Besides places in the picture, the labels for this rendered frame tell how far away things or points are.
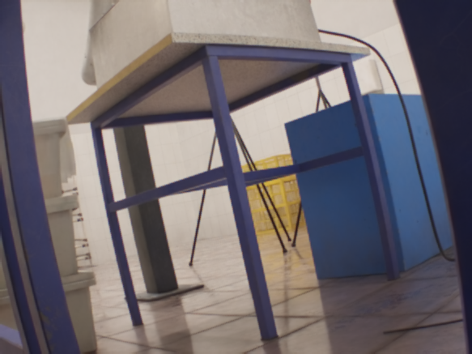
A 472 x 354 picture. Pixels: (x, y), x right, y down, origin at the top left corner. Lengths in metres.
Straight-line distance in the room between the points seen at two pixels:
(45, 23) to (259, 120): 3.50
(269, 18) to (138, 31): 0.40
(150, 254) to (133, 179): 0.36
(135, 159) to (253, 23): 1.17
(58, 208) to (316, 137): 0.95
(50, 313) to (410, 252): 1.39
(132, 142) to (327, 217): 1.05
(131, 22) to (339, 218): 0.98
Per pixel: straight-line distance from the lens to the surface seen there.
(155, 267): 2.51
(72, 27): 8.11
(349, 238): 1.89
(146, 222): 2.51
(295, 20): 1.71
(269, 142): 6.78
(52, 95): 7.58
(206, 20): 1.46
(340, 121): 1.85
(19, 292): 0.71
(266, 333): 1.28
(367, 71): 5.58
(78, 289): 1.52
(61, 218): 1.52
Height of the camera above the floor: 0.32
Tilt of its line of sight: 3 degrees up
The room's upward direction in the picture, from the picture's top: 12 degrees counter-clockwise
